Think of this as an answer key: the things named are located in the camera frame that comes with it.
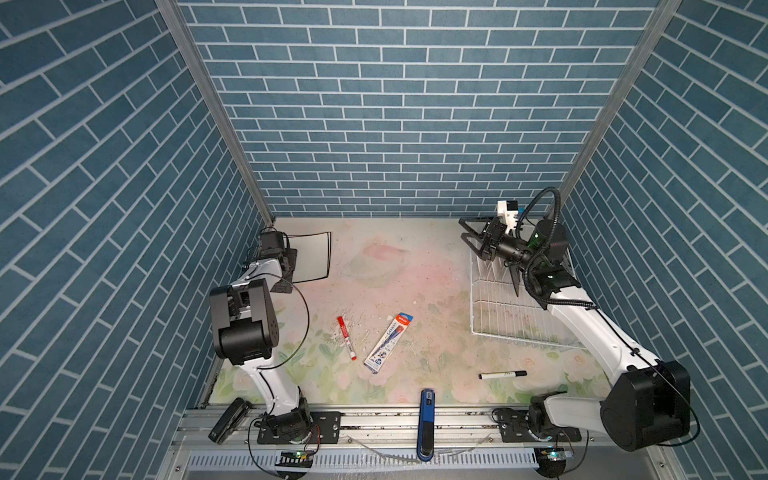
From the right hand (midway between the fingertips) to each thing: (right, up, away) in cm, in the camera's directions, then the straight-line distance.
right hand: (459, 227), depth 70 cm
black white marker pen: (+14, -40, +12) cm, 45 cm away
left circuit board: (-40, -57, +2) cm, 69 cm away
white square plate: (-48, -8, +44) cm, 65 cm away
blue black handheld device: (-8, -49, +3) cm, 50 cm away
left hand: (-51, -10, +29) cm, 59 cm away
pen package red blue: (-18, -35, +16) cm, 42 cm away
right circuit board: (+23, -55, +1) cm, 60 cm away
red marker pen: (-30, -32, +18) cm, 48 cm away
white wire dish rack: (+19, -24, +25) cm, 40 cm away
